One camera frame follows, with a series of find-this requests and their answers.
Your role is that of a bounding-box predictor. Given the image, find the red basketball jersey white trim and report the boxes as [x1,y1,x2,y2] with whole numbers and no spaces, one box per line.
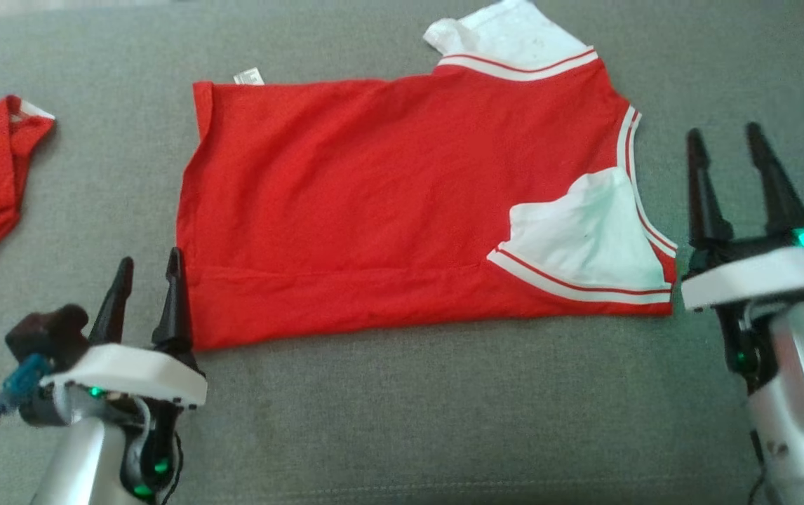
[176,0,680,351]

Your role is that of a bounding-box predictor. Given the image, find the right cable with blue connector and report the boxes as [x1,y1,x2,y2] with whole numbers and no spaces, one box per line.
[749,429,771,505]

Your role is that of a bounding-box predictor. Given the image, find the left cable with blue connector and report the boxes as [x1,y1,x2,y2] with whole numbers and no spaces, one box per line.
[0,353,52,500]

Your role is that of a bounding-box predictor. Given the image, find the cable with blue connector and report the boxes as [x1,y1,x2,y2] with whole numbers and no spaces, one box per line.
[749,429,771,505]
[0,353,52,500]

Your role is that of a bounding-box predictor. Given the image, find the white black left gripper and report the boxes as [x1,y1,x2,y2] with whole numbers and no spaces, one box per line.
[41,247,208,502]

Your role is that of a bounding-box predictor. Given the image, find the wide grey sofa chaise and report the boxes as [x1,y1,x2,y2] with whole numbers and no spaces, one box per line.
[0,0,804,505]

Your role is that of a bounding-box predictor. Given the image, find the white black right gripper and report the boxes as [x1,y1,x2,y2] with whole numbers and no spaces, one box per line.
[681,123,804,391]

